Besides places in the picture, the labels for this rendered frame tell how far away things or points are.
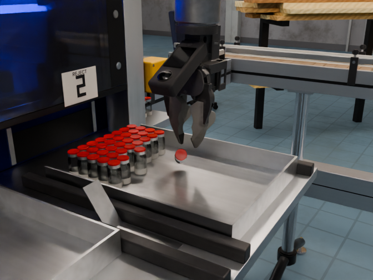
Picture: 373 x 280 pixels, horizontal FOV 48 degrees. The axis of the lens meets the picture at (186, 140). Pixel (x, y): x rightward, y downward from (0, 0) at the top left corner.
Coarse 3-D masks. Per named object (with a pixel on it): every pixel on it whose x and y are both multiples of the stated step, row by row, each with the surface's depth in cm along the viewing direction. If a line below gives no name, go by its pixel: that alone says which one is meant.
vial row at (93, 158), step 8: (152, 128) 82; (136, 136) 78; (144, 136) 79; (120, 144) 74; (104, 152) 70; (88, 160) 68; (96, 160) 68; (88, 168) 69; (96, 168) 69; (88, 176) 69; (96, 176) 69
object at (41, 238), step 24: (0, 192) 61; (0, 216) 60; (24, 216) 60; (48, 216) 57; (72, 216) 54; (0, 240) 54; (24, 240) 54; (48, 240) 54; (72, 240) 54; (96, 240) 53; (0, 264) 49; (24, 264) 49; (48, 264) 49; (72, 264) 44; (96, 264) 48
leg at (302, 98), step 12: (300, 96) 151; (300, 108) 152; (300, 120) 154; (300, 132) 155; (300, 144) 157; (300, 156) 159; (288, 216) 168; (288, 228) 170; (288, 240) 172; (288, 252) 174
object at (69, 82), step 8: (72, 72) 74; (80, 72) 76; (88, 72) 77; (64, 80) 73; (72, 80) 74; (80, 80) 76; (88, 80) 78; (96, 80) 79; (64, 88) 73; (72, 88) 75; (80, 88) 76; (88, 88) 78; (96, 88) 80; (64, 96) 73; (72, 96) 75; (88, 96) 78; (96, 96) 80; (64, 104) 74
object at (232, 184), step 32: (160, 128) 86; (160, 160) 79; (192, 160) 79; (224, 160) 79; (256, 160) 76; (288, 160) 73; (128, 192) 60; (160, 192) 67; (192, 192) 67; (224, 192) 67; (256, 192) 67; (224, 224) 52
